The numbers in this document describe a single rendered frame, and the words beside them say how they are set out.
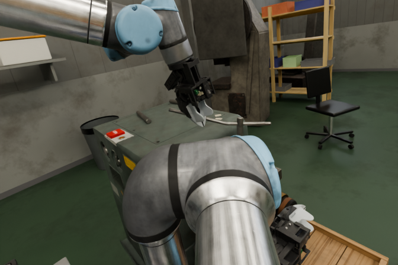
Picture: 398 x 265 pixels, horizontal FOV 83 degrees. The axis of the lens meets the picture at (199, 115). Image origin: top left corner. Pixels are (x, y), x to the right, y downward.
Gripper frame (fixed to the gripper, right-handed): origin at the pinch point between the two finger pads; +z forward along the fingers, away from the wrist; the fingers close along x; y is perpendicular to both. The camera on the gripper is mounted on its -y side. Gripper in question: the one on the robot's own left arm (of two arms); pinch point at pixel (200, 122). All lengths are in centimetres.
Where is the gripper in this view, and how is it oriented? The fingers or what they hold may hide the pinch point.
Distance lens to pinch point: 68.9
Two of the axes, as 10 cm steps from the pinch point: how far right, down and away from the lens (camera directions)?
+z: 3.3, 8.3, 4.4
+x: 7.0, -5.3, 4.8
